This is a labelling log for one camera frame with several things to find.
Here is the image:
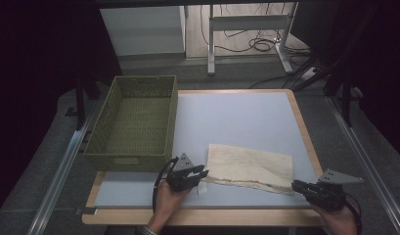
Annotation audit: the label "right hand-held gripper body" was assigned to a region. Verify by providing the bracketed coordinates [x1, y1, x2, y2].
[309, 168, 365, 212]

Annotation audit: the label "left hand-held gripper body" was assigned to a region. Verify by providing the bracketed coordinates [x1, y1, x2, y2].
[165, 152, 201, 193]

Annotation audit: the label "cream cloth towel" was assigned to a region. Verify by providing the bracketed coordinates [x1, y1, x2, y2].
[201, 143, 295, 196]

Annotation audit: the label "person's left hand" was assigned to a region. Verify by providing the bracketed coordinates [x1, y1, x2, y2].
[153, 180, 192, 227]

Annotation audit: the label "person's right hand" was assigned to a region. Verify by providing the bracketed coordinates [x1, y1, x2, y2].
[312, 203, 359, 235]

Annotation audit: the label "silver wristwatch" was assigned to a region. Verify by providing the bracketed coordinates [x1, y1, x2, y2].
[139, 225, 158, 235]

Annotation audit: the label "green woven basket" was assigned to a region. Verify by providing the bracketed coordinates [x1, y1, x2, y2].
[83, 74, 179, 173]

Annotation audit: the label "black tape strip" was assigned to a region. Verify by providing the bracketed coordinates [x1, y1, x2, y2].
[74, 206, 99, 216]

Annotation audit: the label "white power strip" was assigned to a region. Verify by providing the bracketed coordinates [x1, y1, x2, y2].
[299, 66, 321, 82]

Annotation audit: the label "dark metal stand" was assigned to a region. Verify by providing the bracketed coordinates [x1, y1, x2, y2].
[73, 77, 88, 131]

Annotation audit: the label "white cabinet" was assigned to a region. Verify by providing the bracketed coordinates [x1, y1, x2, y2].
[100, 5, 186, 57]

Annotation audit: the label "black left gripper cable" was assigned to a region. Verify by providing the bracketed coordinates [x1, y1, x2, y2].
[152, 156, 181, 214]

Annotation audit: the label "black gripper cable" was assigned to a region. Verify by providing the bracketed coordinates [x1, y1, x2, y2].
[343, 191, 364, 235]
[152, 156, 181, 214]

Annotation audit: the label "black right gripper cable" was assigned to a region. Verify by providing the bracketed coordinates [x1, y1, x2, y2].
[343, 191, 364, 235]

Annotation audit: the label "aluminium floor rail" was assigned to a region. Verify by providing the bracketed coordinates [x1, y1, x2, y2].
[26, 99, 103, 235]
[327, 95, 400, 235]

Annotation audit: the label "black floor cables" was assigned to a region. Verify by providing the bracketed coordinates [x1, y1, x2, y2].
[200, 3, 313, 58]

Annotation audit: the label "white metal desk frame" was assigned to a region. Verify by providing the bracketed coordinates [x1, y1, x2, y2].
[206, 2, 299, 77]

